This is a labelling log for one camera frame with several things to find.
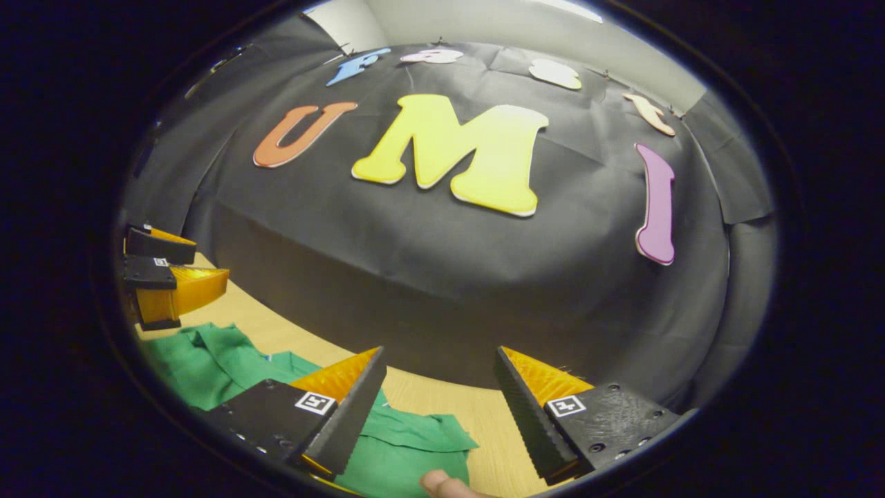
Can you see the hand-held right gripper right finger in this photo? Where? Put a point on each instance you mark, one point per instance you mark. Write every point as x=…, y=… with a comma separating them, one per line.
x=529, y=422

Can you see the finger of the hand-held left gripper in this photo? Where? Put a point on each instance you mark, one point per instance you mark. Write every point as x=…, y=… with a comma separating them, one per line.
x=159, y=245
x=148, y=273

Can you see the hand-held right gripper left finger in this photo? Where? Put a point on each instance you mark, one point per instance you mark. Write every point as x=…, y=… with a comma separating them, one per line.
x=349, y=422

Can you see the green T-shirt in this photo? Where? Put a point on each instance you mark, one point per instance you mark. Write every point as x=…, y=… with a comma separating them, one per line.
x=207, y=360

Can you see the black backdrop cloth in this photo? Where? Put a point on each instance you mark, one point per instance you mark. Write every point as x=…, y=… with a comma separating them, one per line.
x=429, y=277

